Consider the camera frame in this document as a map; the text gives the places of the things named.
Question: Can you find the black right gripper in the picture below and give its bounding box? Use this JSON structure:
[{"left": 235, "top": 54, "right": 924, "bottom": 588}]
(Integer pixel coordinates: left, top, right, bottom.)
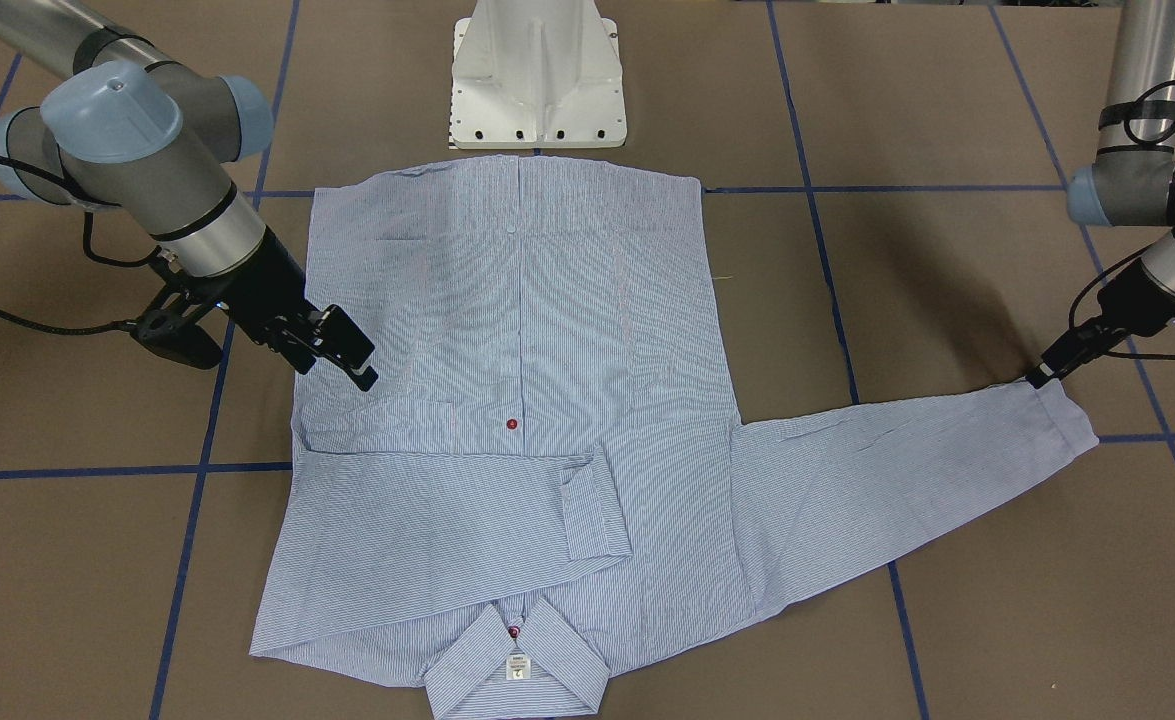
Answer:
[{"left": 216, "top": 228, "right": 378, "bottom": 392}]

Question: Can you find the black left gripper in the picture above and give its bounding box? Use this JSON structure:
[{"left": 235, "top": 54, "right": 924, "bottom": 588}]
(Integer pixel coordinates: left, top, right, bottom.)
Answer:
[{"left": 1025, "top": 260, "right": 1175, "bottom": 389}]

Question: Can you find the blue striped button shirt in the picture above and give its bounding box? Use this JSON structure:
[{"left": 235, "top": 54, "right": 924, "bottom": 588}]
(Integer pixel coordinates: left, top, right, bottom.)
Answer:
[{"left": 250, "top": 156, "right": 1097, "bottom": 719}]

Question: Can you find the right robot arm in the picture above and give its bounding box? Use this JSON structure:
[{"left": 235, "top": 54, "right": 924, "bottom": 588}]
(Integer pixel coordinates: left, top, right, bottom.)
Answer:
[{"left": 0, "top": 1, "right": 377, "bottom": 391}]

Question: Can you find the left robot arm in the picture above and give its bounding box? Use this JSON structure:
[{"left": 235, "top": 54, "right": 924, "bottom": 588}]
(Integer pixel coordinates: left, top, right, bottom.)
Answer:
[{"left": 1026, "top": 1, "right": 1175, "bottom": 388}]

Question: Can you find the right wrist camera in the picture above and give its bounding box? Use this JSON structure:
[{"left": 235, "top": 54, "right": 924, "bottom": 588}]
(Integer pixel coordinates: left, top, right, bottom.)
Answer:
[{"left": 127, "top": 287, "right": 223, "bottom": 370}]

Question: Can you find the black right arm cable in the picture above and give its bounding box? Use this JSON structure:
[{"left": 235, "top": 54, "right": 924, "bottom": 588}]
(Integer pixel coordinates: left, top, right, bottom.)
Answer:
[{"left": 0, "top": 144, "right": 183, "bottom": 337}]

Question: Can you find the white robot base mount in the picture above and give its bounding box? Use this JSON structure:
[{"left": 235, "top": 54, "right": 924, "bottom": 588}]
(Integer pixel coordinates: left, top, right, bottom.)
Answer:
[{"left": 447, "top": 1, "right": 629, "bottom": 152}]

